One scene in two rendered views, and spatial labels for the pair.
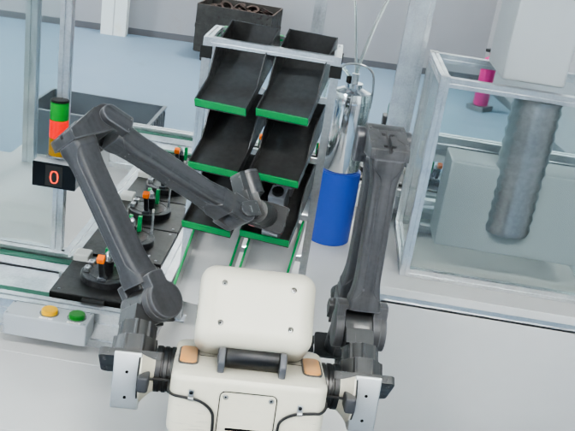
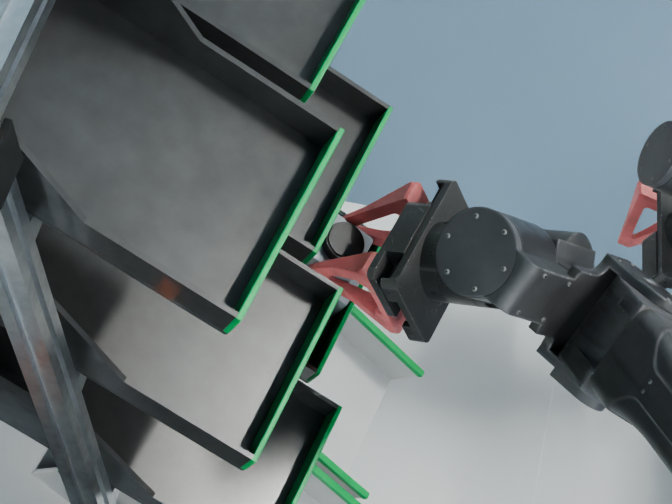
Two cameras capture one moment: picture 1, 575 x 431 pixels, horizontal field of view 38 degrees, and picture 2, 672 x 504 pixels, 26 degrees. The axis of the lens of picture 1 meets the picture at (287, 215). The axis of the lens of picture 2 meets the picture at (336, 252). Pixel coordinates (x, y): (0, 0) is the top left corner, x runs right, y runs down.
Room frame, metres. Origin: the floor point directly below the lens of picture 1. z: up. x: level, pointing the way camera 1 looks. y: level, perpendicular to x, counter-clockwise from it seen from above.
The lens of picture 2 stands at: (1.84, 0.62, 2.14)
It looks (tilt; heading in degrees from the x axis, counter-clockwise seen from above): 56 degrees down; 282
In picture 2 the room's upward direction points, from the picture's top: straight up
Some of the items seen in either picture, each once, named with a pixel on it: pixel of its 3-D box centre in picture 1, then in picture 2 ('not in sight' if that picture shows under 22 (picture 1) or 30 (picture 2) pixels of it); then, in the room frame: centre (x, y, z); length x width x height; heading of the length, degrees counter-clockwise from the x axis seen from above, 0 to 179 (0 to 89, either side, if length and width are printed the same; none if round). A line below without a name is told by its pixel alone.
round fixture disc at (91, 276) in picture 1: (107, 274); not in sight; (2.05, 0.46, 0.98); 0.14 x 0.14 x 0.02
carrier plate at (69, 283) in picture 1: (106, 280); not in sight; (2.05, 0.46, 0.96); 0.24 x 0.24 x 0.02; 89
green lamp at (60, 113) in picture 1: (59, 110); not in sight; (2.17, 0.65, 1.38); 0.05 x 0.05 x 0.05
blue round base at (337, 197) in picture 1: (333, 203); not in sight; (2.83, -0.16, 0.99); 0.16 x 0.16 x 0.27
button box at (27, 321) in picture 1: (49, 322); not in sight; (1.83, 0.55, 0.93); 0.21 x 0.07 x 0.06; 89
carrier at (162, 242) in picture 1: (131, 228); not in sight; (2.30, 0.46, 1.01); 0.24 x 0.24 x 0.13; 89
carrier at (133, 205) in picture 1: (150, 201); not in sight; (2.55, 0.45, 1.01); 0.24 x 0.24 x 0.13; 89
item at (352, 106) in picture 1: (348, 116); not in sight; (2.83, -0.16, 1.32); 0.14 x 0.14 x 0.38
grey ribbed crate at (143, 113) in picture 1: (97, 127); not in sight; (4.11, 1.03, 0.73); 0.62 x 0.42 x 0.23; 89
